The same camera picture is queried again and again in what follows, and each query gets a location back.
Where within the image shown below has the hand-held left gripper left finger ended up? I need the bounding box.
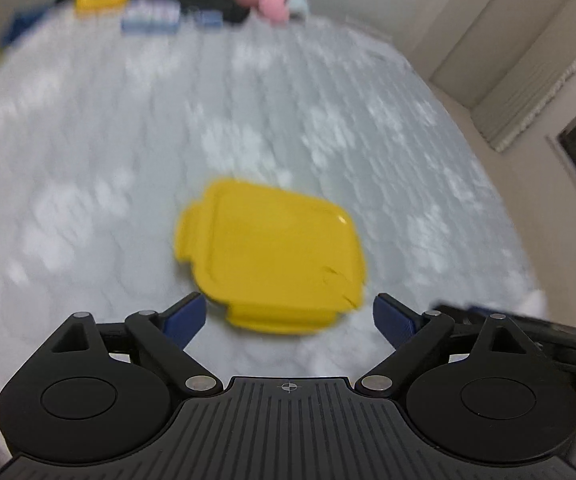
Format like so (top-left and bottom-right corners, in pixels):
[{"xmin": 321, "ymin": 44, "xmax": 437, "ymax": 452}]
[{"xmin": 53, "ymin": 292, "xmax": 224, "ymax": 396}]

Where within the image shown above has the white quilted floral mattress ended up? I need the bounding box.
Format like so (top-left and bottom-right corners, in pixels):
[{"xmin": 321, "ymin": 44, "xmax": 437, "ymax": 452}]
[{"xmin": 0, "ymin": 7, "xmax": 551, "ymax": 361}]

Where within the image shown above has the blue cloth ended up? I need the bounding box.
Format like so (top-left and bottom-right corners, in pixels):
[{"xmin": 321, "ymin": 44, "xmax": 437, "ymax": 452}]
[{"xmin": 0, "ymin": 5, "xmax": 54, "ymax": 46}]

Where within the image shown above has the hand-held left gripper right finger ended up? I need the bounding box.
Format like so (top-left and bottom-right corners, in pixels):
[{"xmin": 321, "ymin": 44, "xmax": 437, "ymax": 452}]
[{"xmin": 355, "ymin": 294, "xmax": 531, "ymax": 396}]

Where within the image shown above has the beige pleated curtain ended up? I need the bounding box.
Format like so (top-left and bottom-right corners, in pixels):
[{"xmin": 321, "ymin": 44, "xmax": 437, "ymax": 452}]
[{"xmin": 473, "ymin": 10, "xmax": 576, "ymax": 153}]

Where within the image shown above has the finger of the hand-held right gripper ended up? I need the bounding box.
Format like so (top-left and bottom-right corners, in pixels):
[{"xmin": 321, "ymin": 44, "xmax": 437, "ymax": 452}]
[{"xmin": 430, "ymin": 302, "xmax": 576, "ymax": 376}]

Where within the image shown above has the yellow plastic container lid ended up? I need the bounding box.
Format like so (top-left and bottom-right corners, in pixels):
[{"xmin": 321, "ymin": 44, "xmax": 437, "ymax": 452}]
[{"xmin": 174, "ymin": 178, "xmax": 369, "ymax": 333}]

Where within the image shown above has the blue and white packet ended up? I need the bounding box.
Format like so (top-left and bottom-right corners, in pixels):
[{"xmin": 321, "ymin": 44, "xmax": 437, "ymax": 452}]
[{"xmin": 120, "ymin": 0, "xmax": 179, "ymax": 36}]

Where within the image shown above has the small blue box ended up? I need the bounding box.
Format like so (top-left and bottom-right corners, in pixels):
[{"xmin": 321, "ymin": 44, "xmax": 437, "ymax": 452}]
[{"xmin": 193, "ymin": 10, "xmax": 224, "ymax": 28}]

